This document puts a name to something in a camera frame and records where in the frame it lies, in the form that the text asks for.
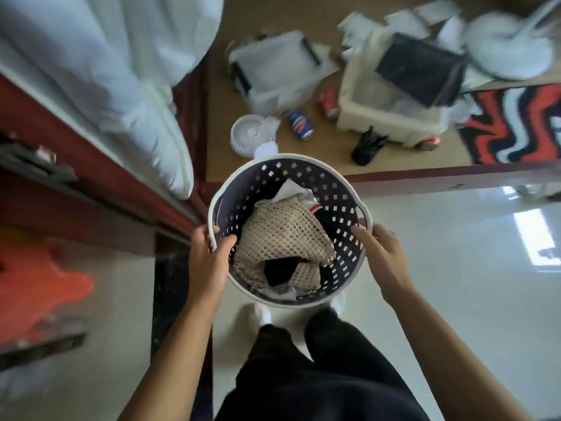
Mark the person's left hand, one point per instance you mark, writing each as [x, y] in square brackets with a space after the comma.
[206, 263]

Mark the person's right hand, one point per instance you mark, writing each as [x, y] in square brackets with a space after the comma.
[385, 258]

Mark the person's right thumb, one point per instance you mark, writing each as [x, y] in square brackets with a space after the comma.
[363, 237]

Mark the person's left thumb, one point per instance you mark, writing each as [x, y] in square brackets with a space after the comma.
[224, 246]

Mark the white perforated laundry basket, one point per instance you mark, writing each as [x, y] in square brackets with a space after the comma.
[263, 179]

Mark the person's right forearm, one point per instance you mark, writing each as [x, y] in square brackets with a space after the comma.
[451, 350]

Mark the person's left forearm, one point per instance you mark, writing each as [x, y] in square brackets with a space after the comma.
[175, 359]

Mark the beige mesh garment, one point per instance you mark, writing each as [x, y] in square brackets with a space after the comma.
[285, 236]

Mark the black garment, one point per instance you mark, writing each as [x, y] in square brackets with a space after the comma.
[280, 271]

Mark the person's white right shoe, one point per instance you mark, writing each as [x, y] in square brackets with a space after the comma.
[337, 304]

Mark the person's white shoe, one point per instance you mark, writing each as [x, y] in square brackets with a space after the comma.
[258, 317]
[337, 304]

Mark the person's white left shoe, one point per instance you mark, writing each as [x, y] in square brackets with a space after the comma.
[258, 317]

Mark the white garment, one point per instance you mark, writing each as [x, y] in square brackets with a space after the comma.
[291, 192]

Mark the black crumpled cloth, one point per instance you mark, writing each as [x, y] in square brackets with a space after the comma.
[368, 146]

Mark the tan raised platform mat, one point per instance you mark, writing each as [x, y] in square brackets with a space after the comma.
[307, 140]

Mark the small white round fan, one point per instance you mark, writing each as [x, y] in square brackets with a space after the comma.
[252, 136]

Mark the blue drink can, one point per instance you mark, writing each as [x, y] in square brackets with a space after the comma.
[301, 124]

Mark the cream plastic crate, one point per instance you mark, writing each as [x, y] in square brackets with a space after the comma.
[385, 105]

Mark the red drink can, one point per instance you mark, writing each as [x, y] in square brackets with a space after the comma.
[328, 103]

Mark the person's black trousers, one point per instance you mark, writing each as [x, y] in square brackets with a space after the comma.
[320, 377]

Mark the black mesh bag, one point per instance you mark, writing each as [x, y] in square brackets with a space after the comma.
[420, 70]

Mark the white plastic storage box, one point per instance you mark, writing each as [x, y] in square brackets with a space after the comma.
[276, 72]

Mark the red black white rug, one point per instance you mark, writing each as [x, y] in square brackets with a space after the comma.
[512, 124]

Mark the orange plastic object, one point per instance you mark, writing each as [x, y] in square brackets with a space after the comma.
[35, 289]

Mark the white bedding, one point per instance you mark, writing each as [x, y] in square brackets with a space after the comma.
[109, 70]

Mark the scattered white papers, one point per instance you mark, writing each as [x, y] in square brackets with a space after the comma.
[394, 21]

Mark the white standing fan base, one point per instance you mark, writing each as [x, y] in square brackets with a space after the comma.
[508, 43]

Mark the red wooden bed frame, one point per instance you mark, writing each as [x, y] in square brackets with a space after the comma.
[87, 179]

